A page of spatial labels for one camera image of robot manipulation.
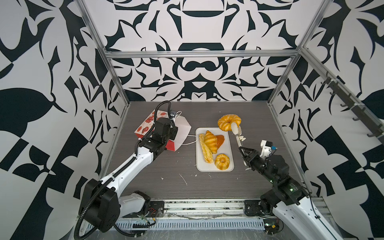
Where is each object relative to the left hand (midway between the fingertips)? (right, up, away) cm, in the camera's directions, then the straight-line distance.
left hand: (170, 120), depth 81 cm
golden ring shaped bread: (+31, -1, +8) cm, 32 cm away
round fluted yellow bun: (+29, -24, +6) cm, 38 cm away
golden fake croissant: (+23, -12, +9) cm, 28 cm away
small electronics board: (+49, -49, -10) cm, 70 cm away
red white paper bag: (+6, -6, +15) cm, 17 cm away
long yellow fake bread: (+21, -20, +8) cm, 30 cm away
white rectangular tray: (+32, -18, +14) cm, 39 cm away
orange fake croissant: (+29, -12, +15) cm, 35 cm away
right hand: (+34, -13, -9) cm, 38 cm away
